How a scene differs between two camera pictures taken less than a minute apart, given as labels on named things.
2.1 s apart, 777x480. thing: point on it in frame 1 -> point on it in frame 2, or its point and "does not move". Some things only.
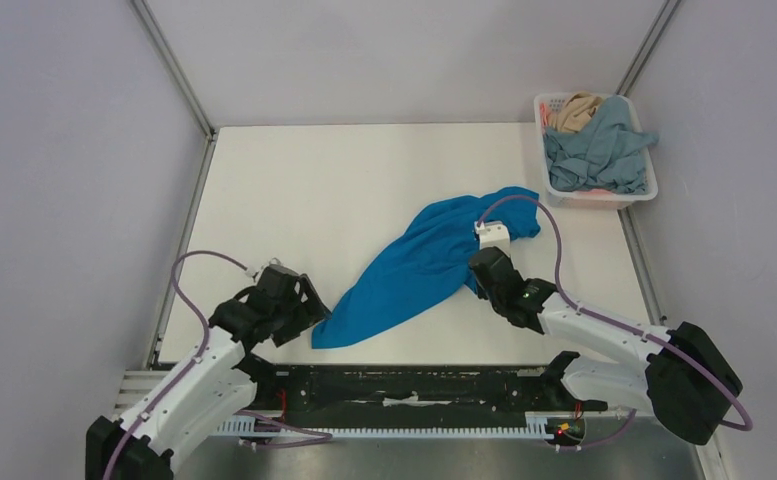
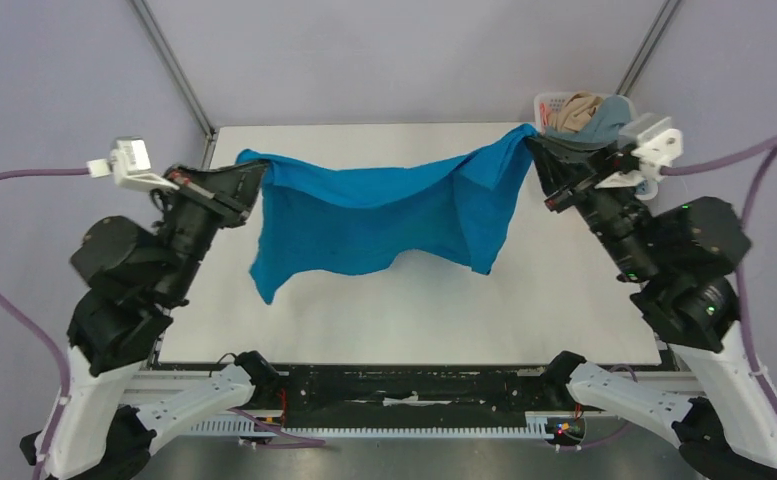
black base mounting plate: x=400 y=389 does not move
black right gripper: x=488 y=263 -> x=575 y=183
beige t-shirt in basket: x=576 y=113 does not move
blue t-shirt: x=425 y=274 -> x=322 y=219
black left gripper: x=310 y=311 -> x=230 y=189
